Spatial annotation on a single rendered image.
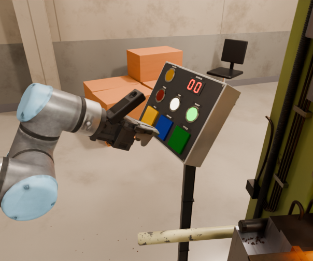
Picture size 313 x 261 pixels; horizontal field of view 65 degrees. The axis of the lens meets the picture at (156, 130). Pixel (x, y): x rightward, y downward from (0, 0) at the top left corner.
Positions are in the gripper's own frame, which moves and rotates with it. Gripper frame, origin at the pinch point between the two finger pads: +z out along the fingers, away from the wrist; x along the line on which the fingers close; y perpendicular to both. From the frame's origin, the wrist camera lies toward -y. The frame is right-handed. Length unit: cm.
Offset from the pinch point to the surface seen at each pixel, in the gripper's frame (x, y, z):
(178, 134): -0.9, -0.7, 9.8
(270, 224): 36.3, 4.2, 12.9
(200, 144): 7.0, -1.7, 12.7
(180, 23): -266, -99, 170
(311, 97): 36.5, -22.8, -2.7
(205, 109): 4.1, -12.2, 10.6
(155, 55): -208, -37, 117
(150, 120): -18.2, 1.5, 9.8
